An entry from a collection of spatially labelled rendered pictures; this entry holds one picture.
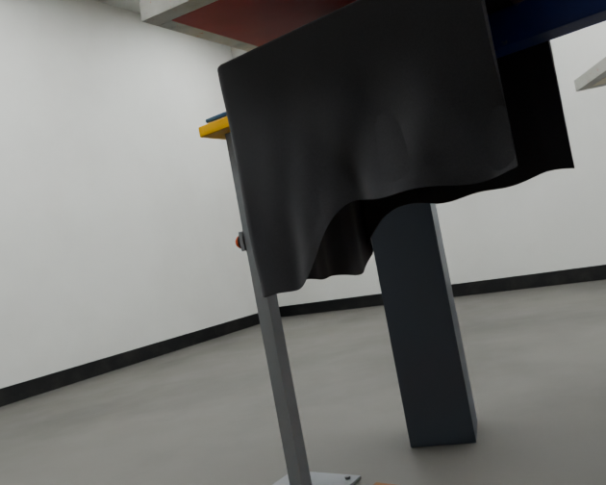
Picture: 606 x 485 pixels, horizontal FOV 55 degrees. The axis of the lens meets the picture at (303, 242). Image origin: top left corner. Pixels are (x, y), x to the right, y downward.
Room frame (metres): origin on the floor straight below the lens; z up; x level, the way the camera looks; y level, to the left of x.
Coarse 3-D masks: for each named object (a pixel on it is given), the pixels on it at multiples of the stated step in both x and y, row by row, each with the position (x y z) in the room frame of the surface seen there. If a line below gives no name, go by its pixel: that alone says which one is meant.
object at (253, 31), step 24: (240, 0) 0.99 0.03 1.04; (264, 0) 1.00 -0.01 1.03; (288, 0) 1.01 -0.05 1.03; (312, 0) 1.02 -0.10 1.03; (336, 0) 1.04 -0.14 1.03; (192, 24) 1.08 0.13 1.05; (216, 24) 1.09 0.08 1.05; (240, 24) 1.10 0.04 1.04; (264, 24) 1.12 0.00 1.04; (288, 24) 1.13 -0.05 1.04
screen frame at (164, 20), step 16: (144, 0) 1.03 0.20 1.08; (160, 0) 1.00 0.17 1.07; (176, 0) 0.98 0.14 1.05; (192, 0) 0.97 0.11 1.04; (208, 0) 0.97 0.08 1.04; (144, 16) 1.03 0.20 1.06; (160, 16) 1.02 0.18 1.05; (176, 16) 1.03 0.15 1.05; (192, 32) 1.12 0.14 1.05; (208, 32) 1.13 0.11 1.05; (240, 48) 1.25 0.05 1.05
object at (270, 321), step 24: (216, 120) 1.42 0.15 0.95; (240, 192) 1.46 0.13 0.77; (240, 216) 1.47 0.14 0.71; (240, 240) 1.47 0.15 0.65; (264, 312) 1.46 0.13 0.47; (264, 336) 1.46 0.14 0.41; (288, 360) 1.47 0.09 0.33; (288, 384) 1.46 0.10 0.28; (288, 408) 1.45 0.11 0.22; (288, 432) 1.45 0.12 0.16; (288, 456) 1.46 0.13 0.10; (288, 480) 1.55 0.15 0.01; (312, 480) 1.52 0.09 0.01; (336, 480) 1.49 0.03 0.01
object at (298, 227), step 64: (384, 0) 0.84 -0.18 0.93; (448, 0) 0.79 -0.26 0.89; (256, 64) 0.98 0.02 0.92; (320, 64) 0.92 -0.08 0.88; (384, 64) 0.86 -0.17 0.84; (448, 64) 0.80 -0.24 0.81; (256, 128) 1.00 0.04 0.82; (320, 128) 0.94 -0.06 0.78; (384, 128) 0.88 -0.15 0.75; (448, 128) 0.81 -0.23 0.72; (256, 192) 1.02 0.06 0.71; (320, 192) 0.96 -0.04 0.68; (384, 192) 0.88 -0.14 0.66
